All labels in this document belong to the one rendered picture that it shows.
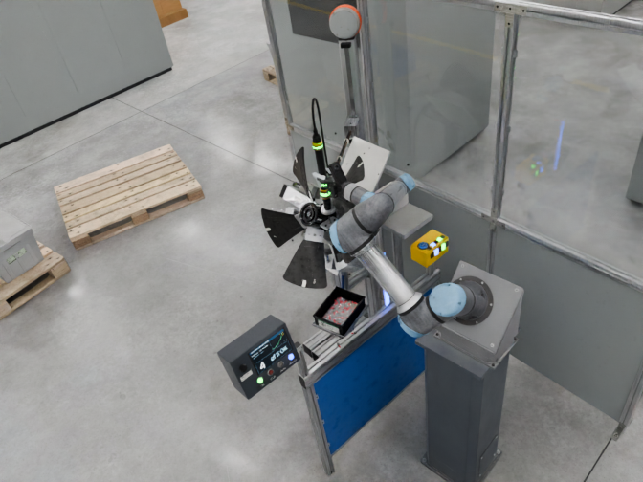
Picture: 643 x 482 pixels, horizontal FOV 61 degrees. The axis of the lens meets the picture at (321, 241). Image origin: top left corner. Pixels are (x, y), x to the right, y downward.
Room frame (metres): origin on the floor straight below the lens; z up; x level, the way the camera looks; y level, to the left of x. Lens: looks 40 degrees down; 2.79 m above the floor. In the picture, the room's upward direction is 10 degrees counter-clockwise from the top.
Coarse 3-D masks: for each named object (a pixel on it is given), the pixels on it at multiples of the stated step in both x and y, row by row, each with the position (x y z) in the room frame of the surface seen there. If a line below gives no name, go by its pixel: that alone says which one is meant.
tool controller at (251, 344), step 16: (272, 320) 1.46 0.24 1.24; (240, 336) 1.42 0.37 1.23; (256, 336) 1.39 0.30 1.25; (272, 336) 1.38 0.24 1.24; (288, 336) 1.40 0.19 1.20; (224, 352) 1.35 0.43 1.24; (240, 352) 1.32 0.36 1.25; (256, 352) 1.33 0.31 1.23; (272, 352) 1.35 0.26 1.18; (288, 352) 1.37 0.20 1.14; (240, 368) 1.27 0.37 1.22; (272, 368) 1.32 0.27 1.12; (288, 368) 1.35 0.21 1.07; (240, 384) 1.25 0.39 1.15; (256, 384) 1.27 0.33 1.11
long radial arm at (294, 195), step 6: (288, 186) 2.51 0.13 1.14; (288, 192) 2.48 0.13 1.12; (294, 192) 2.45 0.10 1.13; (300, 192) 2.44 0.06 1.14; (288, 198) 2.46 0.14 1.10; (294, 198) 2.43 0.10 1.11; (300, 198) 2.40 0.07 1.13; (306, 198) 2.37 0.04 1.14; (294, 204) 2.41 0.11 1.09; (300, 204) 2.38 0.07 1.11
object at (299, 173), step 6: (300, 150) 2.40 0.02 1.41; (300, 156) 2.38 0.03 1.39; (294, 162) 2.46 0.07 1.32; (300, 162) 2.37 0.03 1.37; (294, 168) 2.46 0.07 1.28; (300, 168) 2.35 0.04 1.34; (294, 174) 2.47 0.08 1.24; (300, 174) 2.35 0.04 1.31; (300, 180) 2.37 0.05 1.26; (306, 180) 2.27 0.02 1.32; (306, 186) 2.26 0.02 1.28; (306, 192) 2.30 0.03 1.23
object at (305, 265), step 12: (300, 252) 2.04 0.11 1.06; (312, 252) 2.03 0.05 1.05; (300, 264) 2.00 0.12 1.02; (312, 264) 1.99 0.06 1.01; (324, 264) 1.99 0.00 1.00; (288, 276) 1.98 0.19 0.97; (300, 276) 1.97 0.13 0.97; (312, 276) 1.96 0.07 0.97; (324, 276) 1.95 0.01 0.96; (312, 288) 1.92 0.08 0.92
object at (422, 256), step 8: (432, 232) 2.00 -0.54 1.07; (424, 240) 1.95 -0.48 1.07; (432, 240) 1.94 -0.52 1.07; (448, 240) 1.95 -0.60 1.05; (416, 248) 1.91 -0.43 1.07; (432, 248) 1.89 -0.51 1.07; (416, 256) 1.91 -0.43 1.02; (424, 256) 1.87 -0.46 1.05; (440, 256) 1.91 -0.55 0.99; (424, 264) 1.87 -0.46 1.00
